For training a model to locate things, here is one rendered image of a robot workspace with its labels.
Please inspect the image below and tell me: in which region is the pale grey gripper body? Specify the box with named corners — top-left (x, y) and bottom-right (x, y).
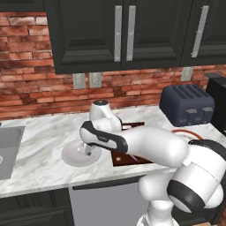
top-left (76, 141), bottom-right (95, 157)

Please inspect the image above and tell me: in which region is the dark brown tray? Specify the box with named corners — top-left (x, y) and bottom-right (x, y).
top-left (111, 121), bottom-right (154, 168)

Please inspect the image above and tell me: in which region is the white round plate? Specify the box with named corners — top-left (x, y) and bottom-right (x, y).
top-left (61, 139), bottom-right (102, 168)

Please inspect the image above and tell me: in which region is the grey dishwasher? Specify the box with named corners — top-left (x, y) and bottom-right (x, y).
top-left (68, 176), bottom-right (155, 226)

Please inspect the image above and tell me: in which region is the grey sink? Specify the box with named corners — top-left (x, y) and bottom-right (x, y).
top-left (0, 125), bottom-right (26, 181)

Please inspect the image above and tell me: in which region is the black base cupboard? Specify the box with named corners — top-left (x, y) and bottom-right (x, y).
top-left (0, 188), bottom-right (75, 226)

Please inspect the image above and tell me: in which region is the red-rimmed plate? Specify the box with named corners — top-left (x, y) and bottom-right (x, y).
top-left (169, 128), bottom-right (205, 142)

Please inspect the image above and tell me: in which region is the dark blue toaster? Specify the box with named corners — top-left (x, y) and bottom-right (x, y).
top-left (159, 84), bottom-right (216, 128)

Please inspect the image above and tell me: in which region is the black coffee machine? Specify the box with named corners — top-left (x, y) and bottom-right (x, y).
top-left (204, 72), bottom-right (226, 134)

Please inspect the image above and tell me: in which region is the black dishwasher handle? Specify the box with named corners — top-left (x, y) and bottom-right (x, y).
top-left (72, 175), bottom-right (146, 191)

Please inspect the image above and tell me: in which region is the grey wall socket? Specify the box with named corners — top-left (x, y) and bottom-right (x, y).
top-left (88, 72), bottom-right (103, 89)
top-left (180, 66), bottom-right (194, 82)
top-left (72, 72), bottom-right (87, 90)

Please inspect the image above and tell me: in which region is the black wall cupboard door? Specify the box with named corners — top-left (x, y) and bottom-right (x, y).
top-left (179, 0), bottom-right (226, 68)
top-left (121, 0), bottom-right (190, 71)
top-left (43, 0), bottom-right (124, 75)

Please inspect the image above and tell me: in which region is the silver cupboard handle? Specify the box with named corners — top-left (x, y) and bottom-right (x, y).
top-left (113, 4), bottom-right (123, 63)
top-left (125, 4), bottom-right (137, 63)
top-left (191, 4), bottom-right (210, 59)

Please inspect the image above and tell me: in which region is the black wall cupboard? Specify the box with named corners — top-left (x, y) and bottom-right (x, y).
top-left (0, 0), bottom-right (46, 13)

